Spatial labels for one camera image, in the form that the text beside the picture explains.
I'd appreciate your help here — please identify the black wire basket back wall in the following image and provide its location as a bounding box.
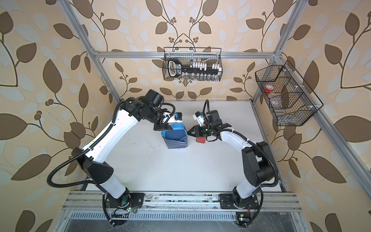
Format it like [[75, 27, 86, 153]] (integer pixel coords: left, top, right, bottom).
[[162, 46, 223, 82]]

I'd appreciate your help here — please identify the black wire basket wall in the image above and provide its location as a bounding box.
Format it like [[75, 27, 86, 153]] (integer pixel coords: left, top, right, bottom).
[[162, 46, 223, 82], [255, 61, 324, 126]]

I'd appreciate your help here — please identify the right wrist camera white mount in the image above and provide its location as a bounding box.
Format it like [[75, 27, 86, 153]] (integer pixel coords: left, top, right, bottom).
[[193, 111, 208, 127]]

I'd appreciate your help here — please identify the red capped clear container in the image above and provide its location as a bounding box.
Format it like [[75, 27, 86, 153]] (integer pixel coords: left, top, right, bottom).
[[264, 84, 274, 94]]

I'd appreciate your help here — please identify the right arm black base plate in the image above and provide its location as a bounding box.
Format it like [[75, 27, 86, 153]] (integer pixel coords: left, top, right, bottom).
[[218, 193, 259, 210]]

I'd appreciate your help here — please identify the black socket wrench set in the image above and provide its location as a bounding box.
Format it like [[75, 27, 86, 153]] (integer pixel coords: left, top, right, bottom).
[[165, 58, 223, 79]]

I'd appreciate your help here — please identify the red tape dispenser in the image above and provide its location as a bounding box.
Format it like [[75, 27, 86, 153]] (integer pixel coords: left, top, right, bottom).
[[196, 137, 206, 144]]

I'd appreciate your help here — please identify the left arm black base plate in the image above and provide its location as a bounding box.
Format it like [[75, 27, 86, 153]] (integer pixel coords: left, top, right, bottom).
[[104, 192, 145, 209]]

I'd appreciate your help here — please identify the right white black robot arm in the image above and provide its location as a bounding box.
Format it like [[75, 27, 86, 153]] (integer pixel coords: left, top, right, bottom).
[[187, 100, 279, 209]]

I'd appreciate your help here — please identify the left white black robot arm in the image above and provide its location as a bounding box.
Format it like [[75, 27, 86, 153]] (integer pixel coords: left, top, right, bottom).
[[47, 90, 183, 208]]

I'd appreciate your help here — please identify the aluminium front rail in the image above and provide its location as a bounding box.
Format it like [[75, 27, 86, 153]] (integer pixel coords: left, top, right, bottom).
[[62, 191, 302, 212]]

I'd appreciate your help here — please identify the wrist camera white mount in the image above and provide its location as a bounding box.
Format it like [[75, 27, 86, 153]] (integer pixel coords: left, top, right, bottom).
[[162, 112, 183, 124], [193, 111, 208, 127]]

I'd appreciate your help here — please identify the light blue wrapping paper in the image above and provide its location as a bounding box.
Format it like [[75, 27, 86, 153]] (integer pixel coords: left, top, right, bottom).
[[161, 123, 188, 149]]

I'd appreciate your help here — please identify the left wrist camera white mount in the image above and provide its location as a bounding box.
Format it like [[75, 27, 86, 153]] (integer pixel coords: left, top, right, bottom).
[[162, 112, 183, 124]]

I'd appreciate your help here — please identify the black wire basket right wall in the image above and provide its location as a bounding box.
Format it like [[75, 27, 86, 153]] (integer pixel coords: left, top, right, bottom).
[[255, 61, 324, 126]]

